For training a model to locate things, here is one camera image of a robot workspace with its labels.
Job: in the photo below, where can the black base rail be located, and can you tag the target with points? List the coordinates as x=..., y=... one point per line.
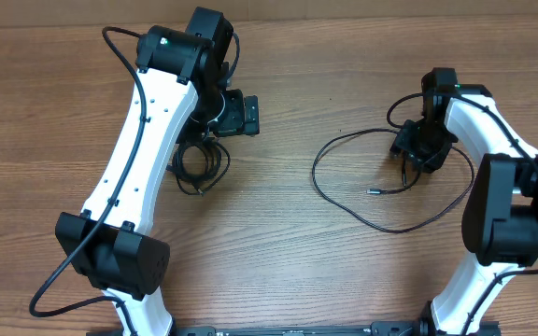
x=379, y=328

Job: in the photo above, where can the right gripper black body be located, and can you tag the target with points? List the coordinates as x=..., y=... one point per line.
x=406, y=143

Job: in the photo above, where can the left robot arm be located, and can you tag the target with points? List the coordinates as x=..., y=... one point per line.
x=182, y=96

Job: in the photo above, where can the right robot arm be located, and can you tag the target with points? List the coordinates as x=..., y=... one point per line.
x=499, y=225

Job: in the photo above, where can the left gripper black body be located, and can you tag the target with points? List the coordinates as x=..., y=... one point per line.
x=224, y=115

